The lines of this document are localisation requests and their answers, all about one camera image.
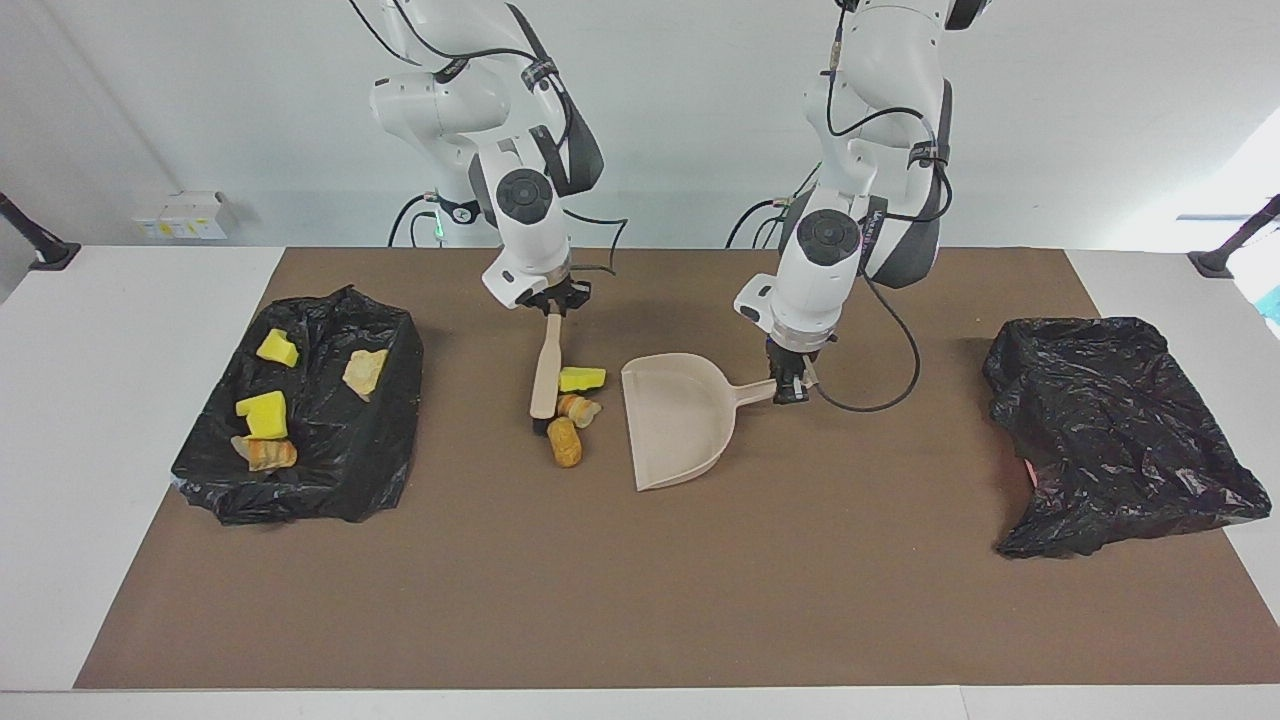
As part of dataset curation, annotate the beige hand brush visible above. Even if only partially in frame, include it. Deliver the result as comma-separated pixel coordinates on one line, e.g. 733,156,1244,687
529,312,566,433

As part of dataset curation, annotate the beige plastic dustpan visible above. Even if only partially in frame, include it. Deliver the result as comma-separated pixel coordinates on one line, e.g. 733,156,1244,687
621,352,781,493

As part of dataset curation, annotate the brown round bread toy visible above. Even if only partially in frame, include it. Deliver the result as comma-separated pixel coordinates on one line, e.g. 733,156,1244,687
546,416,584,469

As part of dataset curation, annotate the black bag lined bin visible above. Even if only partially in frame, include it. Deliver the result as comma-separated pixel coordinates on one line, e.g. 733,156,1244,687
982,316,1273,559
170,285,425,526

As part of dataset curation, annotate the brown table mat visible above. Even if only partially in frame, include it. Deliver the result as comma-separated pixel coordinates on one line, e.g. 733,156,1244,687
75,246,1280,691

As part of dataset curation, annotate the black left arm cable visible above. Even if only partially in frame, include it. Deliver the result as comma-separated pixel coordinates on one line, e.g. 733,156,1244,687
810,0,956,414

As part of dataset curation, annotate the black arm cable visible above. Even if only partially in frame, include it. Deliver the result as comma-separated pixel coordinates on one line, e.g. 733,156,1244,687
810,0,956,414
345,0,629,276

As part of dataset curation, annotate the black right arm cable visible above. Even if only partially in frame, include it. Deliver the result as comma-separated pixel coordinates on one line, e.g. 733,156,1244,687
345,0,629,276

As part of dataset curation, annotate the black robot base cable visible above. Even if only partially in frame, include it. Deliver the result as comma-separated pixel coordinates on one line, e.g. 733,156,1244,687
388,193,441,248
725,198,801,249

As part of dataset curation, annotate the white wall power box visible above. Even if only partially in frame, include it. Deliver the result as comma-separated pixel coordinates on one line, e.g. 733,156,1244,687
132,192,239,241

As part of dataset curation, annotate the black camera stand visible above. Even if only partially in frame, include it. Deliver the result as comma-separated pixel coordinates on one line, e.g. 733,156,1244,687
1188,195,1280,279
0,192,81,271

